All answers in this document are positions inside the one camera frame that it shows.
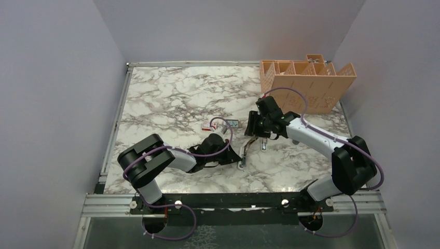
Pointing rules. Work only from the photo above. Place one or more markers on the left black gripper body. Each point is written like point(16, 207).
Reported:
point(218, 157)

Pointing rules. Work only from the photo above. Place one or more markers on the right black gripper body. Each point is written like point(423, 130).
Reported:
point(263, 126)

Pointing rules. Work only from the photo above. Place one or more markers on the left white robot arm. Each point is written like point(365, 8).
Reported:
point(145, 160)

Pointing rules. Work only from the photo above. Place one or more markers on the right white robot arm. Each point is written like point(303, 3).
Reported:
point(352, 166)

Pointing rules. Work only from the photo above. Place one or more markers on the grey teal staple box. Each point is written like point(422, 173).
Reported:
point(234, 123)

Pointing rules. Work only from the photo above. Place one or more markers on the red white staple box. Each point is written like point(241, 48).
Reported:
point(206, 126)

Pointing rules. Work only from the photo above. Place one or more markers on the orange desk organizer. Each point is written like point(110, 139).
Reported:
point(314, 77)

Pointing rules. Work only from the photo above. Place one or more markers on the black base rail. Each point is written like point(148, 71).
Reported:
point(228, 209)

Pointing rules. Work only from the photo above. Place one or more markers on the aluminium table frame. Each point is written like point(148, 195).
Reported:
point(105, 219)

